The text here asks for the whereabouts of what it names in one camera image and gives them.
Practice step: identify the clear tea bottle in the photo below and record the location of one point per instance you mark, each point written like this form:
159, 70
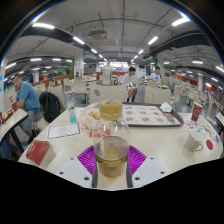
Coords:
111, 150

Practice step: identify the black backpack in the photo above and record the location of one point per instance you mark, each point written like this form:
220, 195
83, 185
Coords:
50, 106

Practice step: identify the ceiling lights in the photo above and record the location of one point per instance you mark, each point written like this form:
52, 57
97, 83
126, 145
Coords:
43, 25

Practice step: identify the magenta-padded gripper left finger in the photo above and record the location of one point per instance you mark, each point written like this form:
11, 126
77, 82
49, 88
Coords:
87, 160

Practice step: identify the beige canteen chairs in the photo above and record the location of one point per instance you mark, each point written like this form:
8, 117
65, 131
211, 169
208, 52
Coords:
156, 95

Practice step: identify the person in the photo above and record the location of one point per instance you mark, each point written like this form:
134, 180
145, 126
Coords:
127, 80
155, 76
28, 98
107, 69

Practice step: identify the beige dining table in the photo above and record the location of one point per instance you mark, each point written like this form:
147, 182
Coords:
11, 121

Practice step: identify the white paper, red print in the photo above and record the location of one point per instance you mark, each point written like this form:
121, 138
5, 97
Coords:
63, 130

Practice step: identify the brown food tray, paper liner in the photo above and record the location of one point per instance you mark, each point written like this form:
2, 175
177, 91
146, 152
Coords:
150, 116

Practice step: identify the ceiling air conditioner unit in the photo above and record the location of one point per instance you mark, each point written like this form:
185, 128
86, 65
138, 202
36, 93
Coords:
97, 35

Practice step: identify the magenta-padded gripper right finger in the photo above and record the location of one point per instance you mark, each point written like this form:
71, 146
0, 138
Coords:
136, 160

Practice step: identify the white paper napkin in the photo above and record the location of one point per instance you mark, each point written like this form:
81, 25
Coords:
166, 107

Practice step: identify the plastic bag of food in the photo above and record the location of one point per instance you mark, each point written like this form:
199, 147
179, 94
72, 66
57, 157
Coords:
88, 119

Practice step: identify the red cardboard box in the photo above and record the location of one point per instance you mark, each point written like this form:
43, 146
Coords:
37, 151

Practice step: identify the small clear teal bottle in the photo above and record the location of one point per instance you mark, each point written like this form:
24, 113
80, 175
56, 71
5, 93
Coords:
72, 115

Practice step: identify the white checkered mug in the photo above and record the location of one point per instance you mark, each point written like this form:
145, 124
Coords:
193, 141

